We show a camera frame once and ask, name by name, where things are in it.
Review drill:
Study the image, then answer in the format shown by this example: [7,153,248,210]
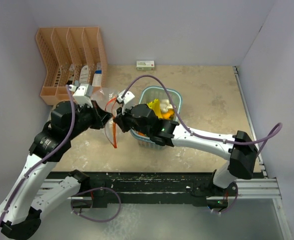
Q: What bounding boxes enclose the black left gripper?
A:
[66,99,112,140]

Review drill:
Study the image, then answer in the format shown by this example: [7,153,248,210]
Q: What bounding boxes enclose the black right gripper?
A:
[114,102,152,137]

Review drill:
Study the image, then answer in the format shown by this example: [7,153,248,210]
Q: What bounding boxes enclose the clear zip bag orange zipper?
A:
[91,87,122,149]

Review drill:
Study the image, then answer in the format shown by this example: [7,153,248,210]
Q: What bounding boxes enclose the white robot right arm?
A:
[114,104,257,196]

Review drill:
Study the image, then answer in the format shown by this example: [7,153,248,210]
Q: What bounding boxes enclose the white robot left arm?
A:
[0,100,112,240]

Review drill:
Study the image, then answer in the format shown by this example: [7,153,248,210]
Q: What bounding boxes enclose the white blue box in organizer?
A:
[92,62,102,87]

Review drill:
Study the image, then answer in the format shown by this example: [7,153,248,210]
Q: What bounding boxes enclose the light blue plastic basket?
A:
[130,86,182,150]

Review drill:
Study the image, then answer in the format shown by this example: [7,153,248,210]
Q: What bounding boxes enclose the yellow banana bunch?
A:
[147,98,162,119]

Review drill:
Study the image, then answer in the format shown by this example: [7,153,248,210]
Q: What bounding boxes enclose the white bottle in organizer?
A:
[79,65,89,84]

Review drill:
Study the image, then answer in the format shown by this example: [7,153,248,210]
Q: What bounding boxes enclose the white garlic bulbs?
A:
[160,99,173,114]

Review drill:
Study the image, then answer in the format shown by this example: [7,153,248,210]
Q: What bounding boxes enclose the small green white box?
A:
[136,60,155,71]

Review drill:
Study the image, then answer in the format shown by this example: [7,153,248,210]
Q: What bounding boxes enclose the pink plastic file organizer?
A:
[36,26,108,106]

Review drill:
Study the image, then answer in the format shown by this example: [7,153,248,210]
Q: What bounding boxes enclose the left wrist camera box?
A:
[73,83,93,108]

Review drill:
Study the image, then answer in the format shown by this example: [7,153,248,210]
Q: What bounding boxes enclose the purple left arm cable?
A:
[0,84,76,240]

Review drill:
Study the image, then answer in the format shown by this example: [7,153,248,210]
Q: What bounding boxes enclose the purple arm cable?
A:
[123,74,283,146]
[0,84,76,240]

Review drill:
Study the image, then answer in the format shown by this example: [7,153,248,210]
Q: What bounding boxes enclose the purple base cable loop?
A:
[70,187,123,223]

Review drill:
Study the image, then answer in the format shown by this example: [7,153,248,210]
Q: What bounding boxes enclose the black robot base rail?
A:
[68,170,238,209]

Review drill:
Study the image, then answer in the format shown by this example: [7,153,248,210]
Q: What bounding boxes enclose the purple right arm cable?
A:
[123,74,283,146]

